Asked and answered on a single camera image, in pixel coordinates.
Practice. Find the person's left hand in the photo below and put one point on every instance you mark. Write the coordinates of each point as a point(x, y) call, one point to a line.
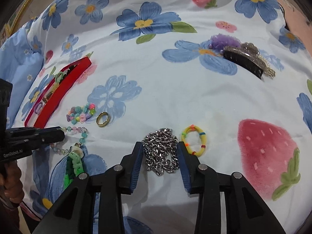
point(13, 185)

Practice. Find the black glitter claw clip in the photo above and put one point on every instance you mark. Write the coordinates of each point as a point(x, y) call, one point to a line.
point(243, 58)

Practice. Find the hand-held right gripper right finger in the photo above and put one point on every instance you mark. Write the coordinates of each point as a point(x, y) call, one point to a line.
point(184, 170)

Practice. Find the wooden bed frame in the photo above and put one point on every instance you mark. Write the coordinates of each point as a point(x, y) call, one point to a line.
point(19, 7)

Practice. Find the black scrunchie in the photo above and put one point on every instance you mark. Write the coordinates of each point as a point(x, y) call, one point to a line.
point(70, 69)

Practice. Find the red shallow box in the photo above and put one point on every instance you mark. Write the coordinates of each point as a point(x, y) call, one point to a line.
point(52, 102)

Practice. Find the purple scrunchie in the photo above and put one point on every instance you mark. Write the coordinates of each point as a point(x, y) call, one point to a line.
point(223, 42)

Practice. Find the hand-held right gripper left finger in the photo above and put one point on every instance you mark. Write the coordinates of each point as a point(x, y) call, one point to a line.
point(136, 170)

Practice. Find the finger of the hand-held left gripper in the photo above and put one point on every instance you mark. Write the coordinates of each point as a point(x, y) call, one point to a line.
point(43, 140)
point(36, 131)

